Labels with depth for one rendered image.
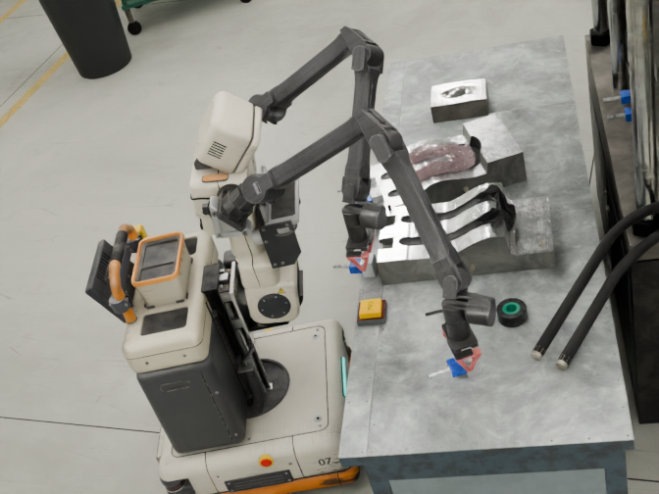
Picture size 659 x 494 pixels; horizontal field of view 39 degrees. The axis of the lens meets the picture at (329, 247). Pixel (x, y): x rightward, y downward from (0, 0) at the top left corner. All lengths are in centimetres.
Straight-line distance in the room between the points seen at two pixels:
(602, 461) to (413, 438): 45
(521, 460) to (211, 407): 110
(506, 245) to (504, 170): 42
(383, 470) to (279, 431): 83
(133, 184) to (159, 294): 238
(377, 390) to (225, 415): 73
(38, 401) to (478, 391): 228
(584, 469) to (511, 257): 64
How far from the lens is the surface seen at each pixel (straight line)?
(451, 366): 243
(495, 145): 305
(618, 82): 341
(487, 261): 269
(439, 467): 239
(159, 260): 299
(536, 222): 279
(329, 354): 337
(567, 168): 309
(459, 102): 339
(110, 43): 656
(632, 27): 247
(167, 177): 521
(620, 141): 322
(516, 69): 368
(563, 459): 236
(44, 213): 538
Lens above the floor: 258
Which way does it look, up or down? 37 degrees down
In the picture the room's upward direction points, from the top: 17 degrees counter-clockwise
